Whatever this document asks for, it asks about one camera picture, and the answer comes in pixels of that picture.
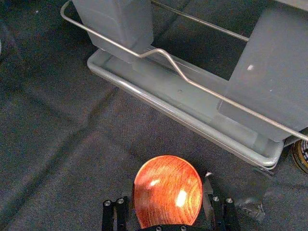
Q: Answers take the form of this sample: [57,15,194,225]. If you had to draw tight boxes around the small grey plastic holder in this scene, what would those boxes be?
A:
[71,0,155,64]

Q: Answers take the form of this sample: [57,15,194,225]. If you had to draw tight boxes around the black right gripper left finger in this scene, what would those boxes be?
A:
[102,195,130,231]

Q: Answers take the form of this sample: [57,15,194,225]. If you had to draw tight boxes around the black table cloth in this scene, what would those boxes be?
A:
[0,0,308,231]

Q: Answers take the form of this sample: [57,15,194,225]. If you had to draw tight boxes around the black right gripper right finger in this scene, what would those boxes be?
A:
[203,171,242,231]

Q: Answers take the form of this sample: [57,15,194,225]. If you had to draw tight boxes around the grey tape patch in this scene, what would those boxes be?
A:
[234,194,266,222]

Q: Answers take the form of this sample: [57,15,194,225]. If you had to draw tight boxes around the rack with steel bars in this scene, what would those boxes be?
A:
[60,0,308,172]

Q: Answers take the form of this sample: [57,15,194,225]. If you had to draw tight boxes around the roll of tape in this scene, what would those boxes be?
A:
[292,139,308,175]

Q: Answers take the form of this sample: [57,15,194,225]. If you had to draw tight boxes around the large grey plastic holder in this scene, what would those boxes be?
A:
[218,6,308,143]

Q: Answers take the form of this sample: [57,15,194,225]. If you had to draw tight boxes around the round red-brown wooden bowl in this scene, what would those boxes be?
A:
[133,155,204,230]

